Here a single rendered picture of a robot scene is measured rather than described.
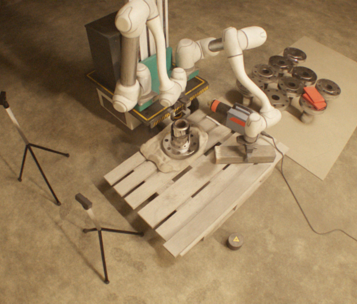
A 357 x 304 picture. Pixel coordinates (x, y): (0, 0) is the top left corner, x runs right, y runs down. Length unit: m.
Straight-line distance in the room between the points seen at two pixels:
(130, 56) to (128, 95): 0.29
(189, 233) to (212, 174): 0.49
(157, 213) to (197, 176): 0.40
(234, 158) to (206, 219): 0.50
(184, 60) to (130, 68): 0.67
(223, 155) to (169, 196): 0.48
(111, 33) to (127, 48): 0.54
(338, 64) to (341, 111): 0.94
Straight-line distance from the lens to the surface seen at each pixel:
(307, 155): 2.58
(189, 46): 2.29
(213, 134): 2.31
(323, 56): 3.98
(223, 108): 2.33
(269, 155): 2.16
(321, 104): 2.69
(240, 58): 1.83
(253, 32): 1.90
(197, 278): 1.92
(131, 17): 1.53
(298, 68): 3.08
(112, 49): 2.23
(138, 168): 2.12
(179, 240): 1.81
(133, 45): 1.67
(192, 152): 2.12
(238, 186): 2.03
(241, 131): 2.33
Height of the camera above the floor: 1.86
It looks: 52 degrees down
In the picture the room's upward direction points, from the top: straight up
